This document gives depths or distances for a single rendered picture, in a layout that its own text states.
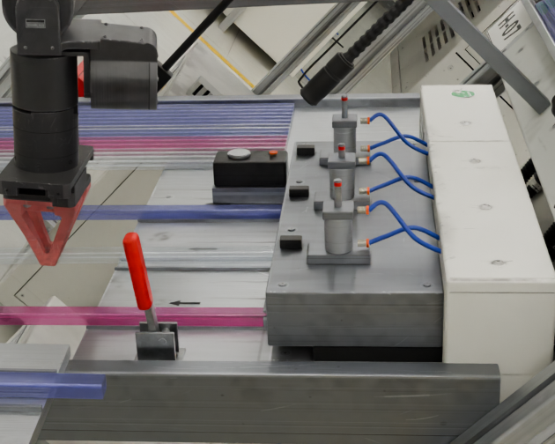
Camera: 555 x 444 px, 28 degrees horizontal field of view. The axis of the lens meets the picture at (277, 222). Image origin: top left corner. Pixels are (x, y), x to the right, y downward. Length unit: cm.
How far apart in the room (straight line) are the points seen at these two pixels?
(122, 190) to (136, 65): 143
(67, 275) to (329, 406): 170
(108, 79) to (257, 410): 31
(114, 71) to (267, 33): 464
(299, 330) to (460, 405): 13
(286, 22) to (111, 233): 327
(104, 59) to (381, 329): 33
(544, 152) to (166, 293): 36
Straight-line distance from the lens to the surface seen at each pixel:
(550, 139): 104
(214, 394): 84
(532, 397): 81
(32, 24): 93
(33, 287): 254
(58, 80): 97
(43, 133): 98
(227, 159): 115
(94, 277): 248
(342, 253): 87
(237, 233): 108
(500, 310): 82
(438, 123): 113
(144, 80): 96
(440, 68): 224
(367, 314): 84
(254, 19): 558
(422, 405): 84
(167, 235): 109
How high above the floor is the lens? 146
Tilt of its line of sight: 20 degrees down
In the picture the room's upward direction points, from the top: 46 degrees clockwise
